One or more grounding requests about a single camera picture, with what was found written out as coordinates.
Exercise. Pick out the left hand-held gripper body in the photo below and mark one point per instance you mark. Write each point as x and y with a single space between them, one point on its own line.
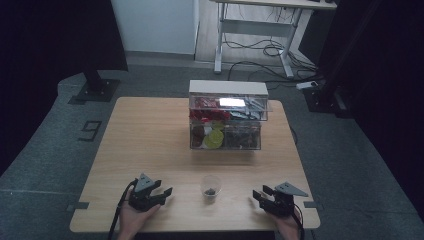
143 198

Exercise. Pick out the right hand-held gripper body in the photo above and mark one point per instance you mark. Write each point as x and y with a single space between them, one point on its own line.
283 203

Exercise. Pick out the dark dried tea piece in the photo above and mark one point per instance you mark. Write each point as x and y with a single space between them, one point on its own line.
210 191

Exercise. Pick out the clear glass cup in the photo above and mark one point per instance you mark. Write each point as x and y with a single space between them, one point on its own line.
210 185

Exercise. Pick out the clear acrylic drawer organizer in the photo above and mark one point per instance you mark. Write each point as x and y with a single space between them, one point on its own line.
228 115

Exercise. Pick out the person's right hand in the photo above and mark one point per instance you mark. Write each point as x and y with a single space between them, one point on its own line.
288 226

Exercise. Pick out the person's left hand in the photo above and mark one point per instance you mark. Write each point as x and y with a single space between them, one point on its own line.
133 221

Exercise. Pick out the pile of dark dried pieces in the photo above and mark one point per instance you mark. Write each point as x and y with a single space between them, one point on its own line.
241 140

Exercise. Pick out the dark red round packs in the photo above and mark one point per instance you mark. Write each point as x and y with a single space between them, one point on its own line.
197 135

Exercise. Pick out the yellow-green round packs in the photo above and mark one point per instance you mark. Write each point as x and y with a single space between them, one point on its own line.
214 137

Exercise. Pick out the pile of grey packets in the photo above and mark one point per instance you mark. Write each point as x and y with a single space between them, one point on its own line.
248 108

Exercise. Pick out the pile of red packets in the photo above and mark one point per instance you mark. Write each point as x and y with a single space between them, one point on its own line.
208 111

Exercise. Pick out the black stand with long base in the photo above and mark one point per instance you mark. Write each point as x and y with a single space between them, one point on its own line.
328 100

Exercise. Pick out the white power strip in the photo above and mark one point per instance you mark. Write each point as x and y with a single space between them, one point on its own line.
306 85

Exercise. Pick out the black stand with square base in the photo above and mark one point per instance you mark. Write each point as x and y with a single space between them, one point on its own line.
98 88

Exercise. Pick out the tall black curtain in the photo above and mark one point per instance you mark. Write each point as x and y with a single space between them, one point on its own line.
383 83

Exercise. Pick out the white panel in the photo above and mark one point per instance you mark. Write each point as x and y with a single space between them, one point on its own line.
155 26

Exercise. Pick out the wide black curtain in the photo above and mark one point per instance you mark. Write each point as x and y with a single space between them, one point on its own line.
50 50

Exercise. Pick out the white metal desk frame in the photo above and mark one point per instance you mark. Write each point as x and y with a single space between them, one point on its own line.
256 28

